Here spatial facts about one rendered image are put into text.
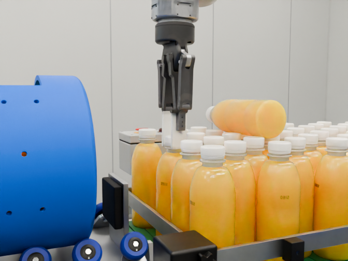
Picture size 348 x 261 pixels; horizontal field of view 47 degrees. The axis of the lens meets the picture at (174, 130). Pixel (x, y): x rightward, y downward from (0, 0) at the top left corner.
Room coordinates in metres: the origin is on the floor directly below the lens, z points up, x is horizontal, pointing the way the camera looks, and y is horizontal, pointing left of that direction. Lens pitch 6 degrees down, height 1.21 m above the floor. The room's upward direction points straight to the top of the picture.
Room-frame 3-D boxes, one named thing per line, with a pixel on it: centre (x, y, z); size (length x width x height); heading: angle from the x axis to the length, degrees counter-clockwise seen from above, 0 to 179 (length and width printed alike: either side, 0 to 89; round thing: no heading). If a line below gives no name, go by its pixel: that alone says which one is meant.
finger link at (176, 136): (0.75, -0.01, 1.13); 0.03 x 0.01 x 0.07; 113
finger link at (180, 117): (0.74, -0.02, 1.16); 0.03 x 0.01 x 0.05; 23
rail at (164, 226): (0.75, 0.04, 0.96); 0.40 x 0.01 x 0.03; 24
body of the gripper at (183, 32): (0.78, 0.00, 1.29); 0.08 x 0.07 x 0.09; 23
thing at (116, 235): (0.71, 0.11, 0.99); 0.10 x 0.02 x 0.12; 24
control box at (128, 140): (1.06, 0.04, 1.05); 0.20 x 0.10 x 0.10; 114
